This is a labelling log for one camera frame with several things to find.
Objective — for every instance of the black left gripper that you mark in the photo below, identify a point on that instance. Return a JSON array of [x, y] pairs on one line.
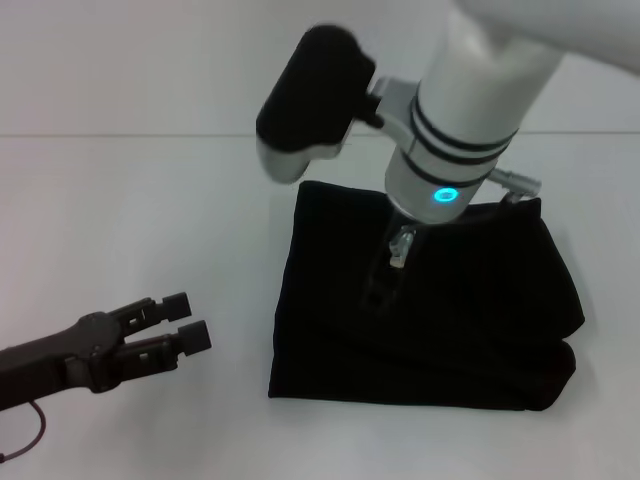
[[65, 357]]

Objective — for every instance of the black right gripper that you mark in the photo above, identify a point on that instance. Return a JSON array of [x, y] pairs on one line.
[[390, 270]]

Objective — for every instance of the black shirt with FREE print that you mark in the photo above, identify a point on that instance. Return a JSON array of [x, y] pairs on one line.
[[425, 325]]

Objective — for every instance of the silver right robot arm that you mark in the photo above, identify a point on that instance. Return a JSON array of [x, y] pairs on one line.
[[480, 100]]

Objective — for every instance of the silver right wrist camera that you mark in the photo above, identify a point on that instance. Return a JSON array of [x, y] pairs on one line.
[[310, 100]]

